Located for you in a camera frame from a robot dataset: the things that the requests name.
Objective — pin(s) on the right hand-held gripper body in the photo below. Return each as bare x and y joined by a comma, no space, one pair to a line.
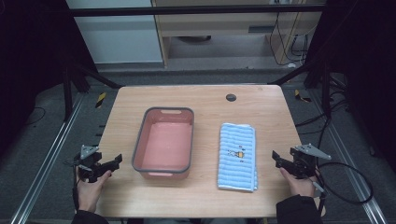
303,163

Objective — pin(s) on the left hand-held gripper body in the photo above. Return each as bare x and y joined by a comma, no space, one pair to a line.
90,161

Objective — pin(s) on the blue striped towel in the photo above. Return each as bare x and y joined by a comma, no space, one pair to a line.
238,155

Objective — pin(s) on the pink basin with grey rim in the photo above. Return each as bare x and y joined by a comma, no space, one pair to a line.
165,146

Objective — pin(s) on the person's right hand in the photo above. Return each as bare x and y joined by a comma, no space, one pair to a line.
300,186

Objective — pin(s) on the person's left hand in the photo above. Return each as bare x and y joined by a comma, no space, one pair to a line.
90,193

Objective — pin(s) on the yellow black tape mark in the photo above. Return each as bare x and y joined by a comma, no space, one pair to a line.
100,100
301,96

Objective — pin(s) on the black metal stand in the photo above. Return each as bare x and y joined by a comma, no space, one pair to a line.
67,93
325,90

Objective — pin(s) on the dark table grommet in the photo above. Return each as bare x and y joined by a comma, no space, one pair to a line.
231,97

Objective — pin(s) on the dark curtain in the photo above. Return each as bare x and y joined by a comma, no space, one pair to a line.
28,62
367,62

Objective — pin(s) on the white cabinet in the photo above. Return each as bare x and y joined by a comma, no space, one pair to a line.
118,37

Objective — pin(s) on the light wooden desk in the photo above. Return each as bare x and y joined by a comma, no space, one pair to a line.
236,25

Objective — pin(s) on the aluminium floor rail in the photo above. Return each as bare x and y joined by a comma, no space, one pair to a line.
46,161
351,174

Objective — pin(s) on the black horizontal frame bar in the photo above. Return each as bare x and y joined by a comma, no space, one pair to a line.
186,11

